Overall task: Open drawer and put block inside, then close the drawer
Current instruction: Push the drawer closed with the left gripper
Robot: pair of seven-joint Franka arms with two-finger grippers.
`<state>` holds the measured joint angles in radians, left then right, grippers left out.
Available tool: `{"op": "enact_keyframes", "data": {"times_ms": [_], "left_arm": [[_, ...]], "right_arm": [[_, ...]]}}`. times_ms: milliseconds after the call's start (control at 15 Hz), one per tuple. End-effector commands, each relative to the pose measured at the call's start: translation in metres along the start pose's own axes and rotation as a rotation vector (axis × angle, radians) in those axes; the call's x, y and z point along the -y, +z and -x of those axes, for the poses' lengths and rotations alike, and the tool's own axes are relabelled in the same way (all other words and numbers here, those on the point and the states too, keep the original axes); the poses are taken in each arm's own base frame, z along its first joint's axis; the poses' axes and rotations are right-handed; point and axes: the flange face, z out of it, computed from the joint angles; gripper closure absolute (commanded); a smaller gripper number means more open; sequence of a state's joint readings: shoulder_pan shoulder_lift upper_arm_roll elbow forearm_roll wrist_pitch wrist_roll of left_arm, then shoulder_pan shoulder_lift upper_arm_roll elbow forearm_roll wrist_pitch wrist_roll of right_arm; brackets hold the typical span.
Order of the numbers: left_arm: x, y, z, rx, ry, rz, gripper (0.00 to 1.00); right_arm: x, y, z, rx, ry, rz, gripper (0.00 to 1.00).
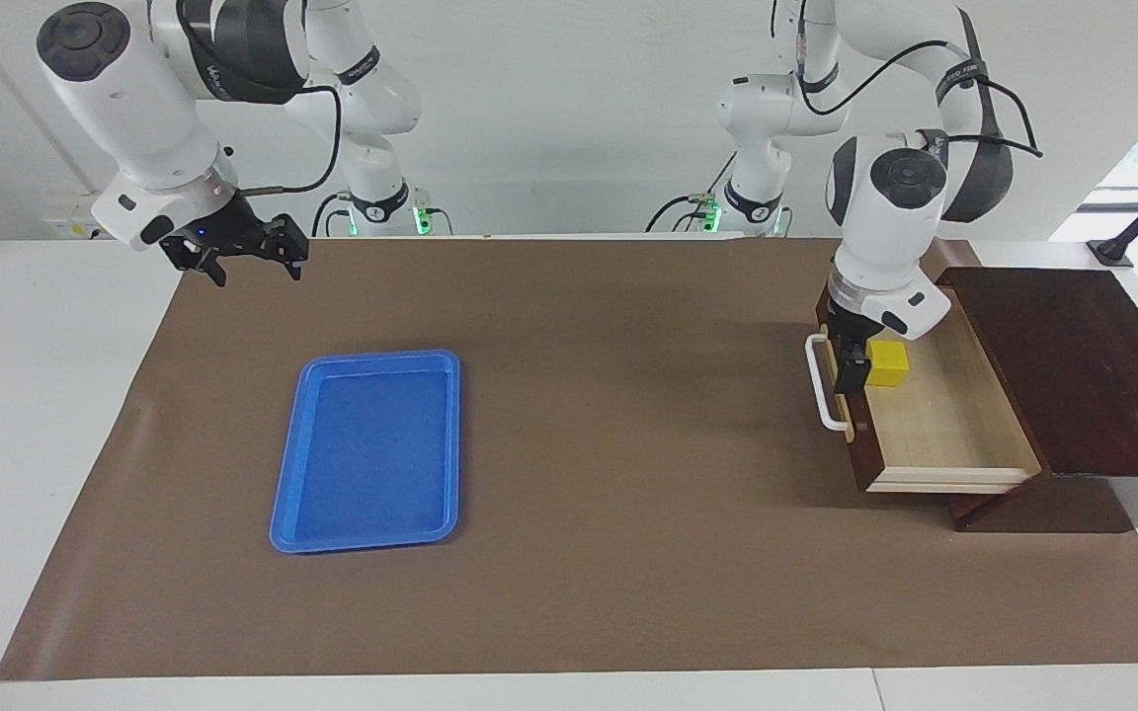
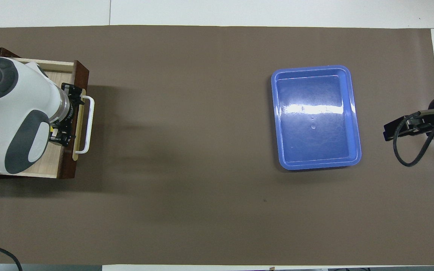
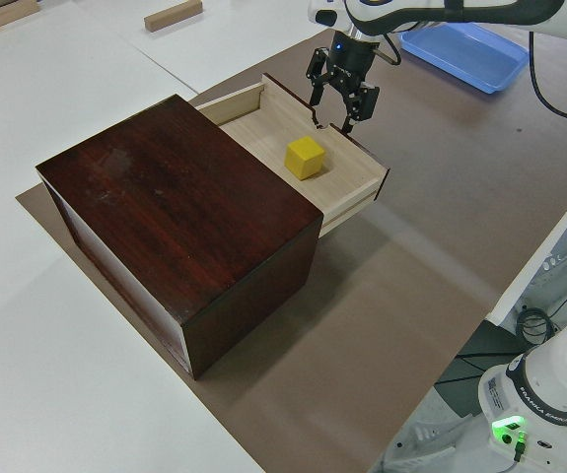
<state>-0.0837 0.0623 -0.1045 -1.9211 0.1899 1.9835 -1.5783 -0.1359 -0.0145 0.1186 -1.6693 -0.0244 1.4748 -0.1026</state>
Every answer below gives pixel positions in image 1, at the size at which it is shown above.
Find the dark wooden cabinet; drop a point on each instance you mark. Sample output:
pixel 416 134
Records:
pixel 1093 375

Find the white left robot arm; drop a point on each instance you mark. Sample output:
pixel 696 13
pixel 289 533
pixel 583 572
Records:
pixel 890 237

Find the wooden drawer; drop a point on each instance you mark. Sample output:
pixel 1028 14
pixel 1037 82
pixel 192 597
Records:
pixel 944 425

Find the brown paper table mat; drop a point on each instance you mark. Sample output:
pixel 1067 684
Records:
pixel 579 444

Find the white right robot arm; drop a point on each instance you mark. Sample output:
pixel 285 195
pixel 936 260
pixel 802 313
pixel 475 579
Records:
pixel 124 99

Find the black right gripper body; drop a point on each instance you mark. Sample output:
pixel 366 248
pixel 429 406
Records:
pixel 228 232

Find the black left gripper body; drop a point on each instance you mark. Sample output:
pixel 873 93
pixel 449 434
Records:
pixel 851 336

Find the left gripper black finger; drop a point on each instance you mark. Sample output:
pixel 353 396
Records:
pixel 853 375

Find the yellow cube block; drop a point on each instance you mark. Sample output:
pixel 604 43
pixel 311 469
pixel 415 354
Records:
pixel 890 365

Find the blue plastic tray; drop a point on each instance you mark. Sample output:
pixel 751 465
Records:
pixel 371 454

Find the white wall socket box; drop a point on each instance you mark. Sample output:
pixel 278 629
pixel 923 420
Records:
pixel 65 225

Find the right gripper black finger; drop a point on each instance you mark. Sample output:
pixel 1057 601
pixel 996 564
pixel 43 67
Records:
pixel 213 270
pixel 295 264

